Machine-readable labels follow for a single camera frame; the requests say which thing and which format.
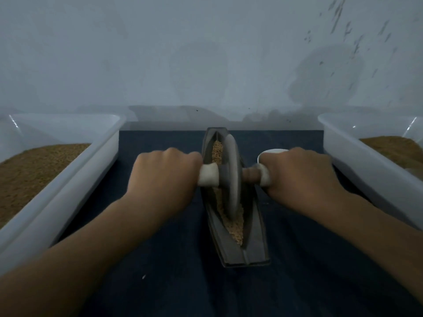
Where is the dark blue tablecloth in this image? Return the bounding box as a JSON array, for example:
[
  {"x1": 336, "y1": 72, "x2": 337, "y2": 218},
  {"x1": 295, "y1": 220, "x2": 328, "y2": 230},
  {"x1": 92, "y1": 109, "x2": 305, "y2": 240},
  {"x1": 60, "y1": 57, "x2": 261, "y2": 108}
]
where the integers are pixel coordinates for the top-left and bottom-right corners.
[{"x1": 56, "y1": 130, "x2": 423, "y2": 317}]

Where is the person's left hand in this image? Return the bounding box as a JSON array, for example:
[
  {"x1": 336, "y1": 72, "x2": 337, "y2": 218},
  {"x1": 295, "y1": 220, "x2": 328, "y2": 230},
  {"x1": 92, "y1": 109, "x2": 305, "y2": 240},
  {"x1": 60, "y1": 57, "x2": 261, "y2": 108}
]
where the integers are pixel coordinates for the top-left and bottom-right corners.
[{"x1": 126, "y1": 147, "x2": 204, "y2": 218}]

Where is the small ground grain portion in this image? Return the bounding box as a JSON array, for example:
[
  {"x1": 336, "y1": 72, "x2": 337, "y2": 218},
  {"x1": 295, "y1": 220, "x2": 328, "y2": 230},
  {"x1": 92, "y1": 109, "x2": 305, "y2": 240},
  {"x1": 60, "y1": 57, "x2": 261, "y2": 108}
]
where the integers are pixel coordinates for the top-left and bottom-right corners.
[{"x1": 210, "y1": 140, "x2": 245, "y2": 246}]

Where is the person's right hand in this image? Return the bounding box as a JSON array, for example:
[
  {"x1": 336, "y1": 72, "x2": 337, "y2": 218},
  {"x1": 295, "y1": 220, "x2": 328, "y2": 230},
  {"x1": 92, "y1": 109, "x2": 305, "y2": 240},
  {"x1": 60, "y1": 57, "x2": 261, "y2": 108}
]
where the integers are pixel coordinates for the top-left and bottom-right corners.
[{"x1": 258, "y1": 147, "x2": 351, "y2": 221}]

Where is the person's left forearm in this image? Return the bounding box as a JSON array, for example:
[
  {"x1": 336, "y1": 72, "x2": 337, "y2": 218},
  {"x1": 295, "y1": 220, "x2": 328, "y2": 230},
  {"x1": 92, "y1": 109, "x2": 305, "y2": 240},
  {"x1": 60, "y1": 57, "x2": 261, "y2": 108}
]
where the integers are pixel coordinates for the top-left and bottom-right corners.
[{"x1": 0, "y1": 195, "x2": 166, "y2": 317}]

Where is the person's right forearm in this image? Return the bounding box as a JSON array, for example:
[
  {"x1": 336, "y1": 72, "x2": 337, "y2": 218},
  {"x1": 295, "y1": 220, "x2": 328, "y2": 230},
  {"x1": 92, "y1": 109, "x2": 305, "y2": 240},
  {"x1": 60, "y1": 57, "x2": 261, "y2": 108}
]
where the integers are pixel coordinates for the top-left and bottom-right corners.
[{"x1": 320, "y1": 193, "x2": 423, "y2": 304}]

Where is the metal grinding wheel with handles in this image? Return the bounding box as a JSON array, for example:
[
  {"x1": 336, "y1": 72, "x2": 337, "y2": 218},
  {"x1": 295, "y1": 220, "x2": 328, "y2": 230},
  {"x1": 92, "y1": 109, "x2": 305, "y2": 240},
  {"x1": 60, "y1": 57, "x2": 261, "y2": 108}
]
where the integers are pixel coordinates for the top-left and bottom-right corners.
[{"x1": 198, "y1": 134, "x2": 272, "y2": 218}]

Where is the white round plate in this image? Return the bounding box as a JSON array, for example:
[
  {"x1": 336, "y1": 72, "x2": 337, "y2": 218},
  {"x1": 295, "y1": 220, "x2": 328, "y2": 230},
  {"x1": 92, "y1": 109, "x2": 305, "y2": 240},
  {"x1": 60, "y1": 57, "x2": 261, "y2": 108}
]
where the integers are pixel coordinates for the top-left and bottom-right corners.
[{"x1": 257, "y1": 149, "x2": 289, "y2": 164}]

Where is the boat-shaped metal grinding trough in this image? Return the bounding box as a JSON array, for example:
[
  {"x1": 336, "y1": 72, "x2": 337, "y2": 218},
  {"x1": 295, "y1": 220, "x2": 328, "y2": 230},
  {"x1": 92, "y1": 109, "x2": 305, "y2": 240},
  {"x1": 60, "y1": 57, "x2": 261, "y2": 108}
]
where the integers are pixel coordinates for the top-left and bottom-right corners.
[{"x1": 201, "y1": 126, "x2": 271, "y2": 268}]

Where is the white plastic tray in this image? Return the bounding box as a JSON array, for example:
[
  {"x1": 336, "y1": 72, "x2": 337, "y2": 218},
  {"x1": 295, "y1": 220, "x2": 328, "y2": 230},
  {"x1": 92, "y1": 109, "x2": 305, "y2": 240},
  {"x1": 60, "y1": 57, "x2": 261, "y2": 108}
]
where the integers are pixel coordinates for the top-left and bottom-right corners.
[
  {"x1": 318, "y1": 114, "x2": 423, "y2": 229},
  {"x1": 0, "y1": 113, "x2": 127, "y2": 275}
]

